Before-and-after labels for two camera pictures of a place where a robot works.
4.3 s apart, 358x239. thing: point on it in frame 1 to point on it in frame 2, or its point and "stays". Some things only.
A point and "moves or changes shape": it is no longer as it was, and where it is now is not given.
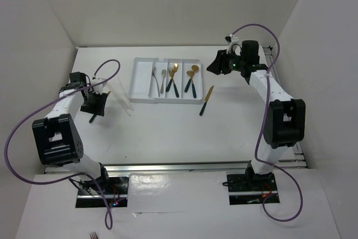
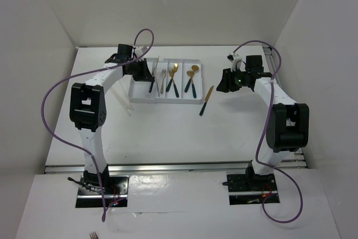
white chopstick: x=119 y=100 stays
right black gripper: x=220 y=63 to x=226 y=84
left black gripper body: x=92 y=104 to x=136 y=70
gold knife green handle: x=94 y=116 moves or changes shape
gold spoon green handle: x=191 y=74 stays
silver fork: x=163 y=73 stays
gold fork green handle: x=170 y=70 stays
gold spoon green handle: x=194 y=69 stays
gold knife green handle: x=206 y=100 stays
